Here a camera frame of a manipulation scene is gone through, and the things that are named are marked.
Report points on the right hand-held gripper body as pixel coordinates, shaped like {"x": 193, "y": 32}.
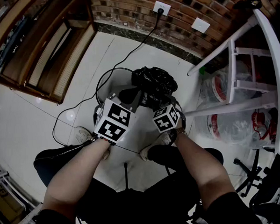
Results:
{"x": 166, "y": 119}

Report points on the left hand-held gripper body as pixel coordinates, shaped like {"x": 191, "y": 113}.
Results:
{"x": 112, "y": 121}

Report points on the silver metal trash bin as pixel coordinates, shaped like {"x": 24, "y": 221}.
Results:
{"x": 143, "y": 130}

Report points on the black garbage bag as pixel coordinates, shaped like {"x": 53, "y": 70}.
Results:
{"x": 155, "y": 85}

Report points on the person's right forearm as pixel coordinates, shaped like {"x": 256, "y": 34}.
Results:
{"x": 203, "y": 166}

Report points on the person's left forearm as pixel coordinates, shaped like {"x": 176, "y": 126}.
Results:
{"x": 75, "y": 178}

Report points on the clear plastic bag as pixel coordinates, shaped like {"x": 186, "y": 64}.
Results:
{"x": 227, "y": 128}
{"x": 218, "y": 86}

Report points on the metal wristwatch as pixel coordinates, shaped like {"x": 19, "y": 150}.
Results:
{"x": 181, "y": 131}

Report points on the person's right white shoe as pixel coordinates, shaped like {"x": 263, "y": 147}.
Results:
{"x": 163, "y": 139}

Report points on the person's white shoe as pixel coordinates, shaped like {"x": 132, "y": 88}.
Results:
{"x": 83, "y": 134}
{"x": 163, "y": 139}

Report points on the person's left white shoe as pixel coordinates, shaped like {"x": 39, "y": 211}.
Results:
{"x": 83, "y": 134}

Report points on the black tripod stand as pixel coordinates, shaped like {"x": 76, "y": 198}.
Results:
{"x": 126, "y": 175}

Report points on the small green object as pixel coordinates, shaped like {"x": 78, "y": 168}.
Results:
{"x": 202, "y": 70}

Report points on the person's black shirt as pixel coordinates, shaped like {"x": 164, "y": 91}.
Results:
{"x": 135, "y": 207}

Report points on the red plastic packet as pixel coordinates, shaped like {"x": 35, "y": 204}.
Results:
{"x": 263, "y": 123}

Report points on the wooden shelf rack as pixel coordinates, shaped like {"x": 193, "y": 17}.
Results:
{"x": 45, "y": 44}

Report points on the black office chair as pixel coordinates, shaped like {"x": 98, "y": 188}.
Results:
{"x": 270, "y": 189}

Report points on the white metal rack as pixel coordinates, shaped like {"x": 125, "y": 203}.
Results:
{"x": 275, "y": 55}
{"x": 17, "y": 223}

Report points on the brown cardboard box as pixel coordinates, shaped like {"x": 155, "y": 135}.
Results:
{"x": 6, "y": 202}

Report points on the blank white wall plate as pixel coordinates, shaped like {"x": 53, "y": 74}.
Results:
{"x": 200, "y": 25}

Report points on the white wall socket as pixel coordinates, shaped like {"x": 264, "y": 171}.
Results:
{"x": 163, "y": 6}

